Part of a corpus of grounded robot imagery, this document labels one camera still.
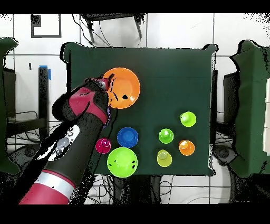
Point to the large orange bowl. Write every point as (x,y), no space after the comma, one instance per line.
(126,86)

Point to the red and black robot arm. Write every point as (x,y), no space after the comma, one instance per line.
(80,148)

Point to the blue tape strip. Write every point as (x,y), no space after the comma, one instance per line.
(49,74)

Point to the dark green tablecloth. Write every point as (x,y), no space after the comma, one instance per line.
(168,84)

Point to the black metal stand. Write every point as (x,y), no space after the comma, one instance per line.
(230,95)
(43,95)

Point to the blue bowl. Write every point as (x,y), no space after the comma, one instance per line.
(127,137)

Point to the red cup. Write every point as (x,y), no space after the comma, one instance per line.
(103,146)

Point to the large light green bowl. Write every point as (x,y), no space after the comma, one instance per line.
(122,162)

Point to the lime green cup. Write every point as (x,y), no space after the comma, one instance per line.
(188,119)

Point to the yellow cup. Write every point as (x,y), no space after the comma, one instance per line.
(164,158)

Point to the neighbouring green covered table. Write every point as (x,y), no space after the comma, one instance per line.
(5,105)
(251,105)

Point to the orange cup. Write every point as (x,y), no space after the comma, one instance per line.
(186,148)

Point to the black camera tripod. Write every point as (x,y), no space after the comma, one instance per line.
(111,17)

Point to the grey square frame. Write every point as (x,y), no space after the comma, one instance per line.
(60,25)

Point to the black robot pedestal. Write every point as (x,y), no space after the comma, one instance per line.
(135,188)

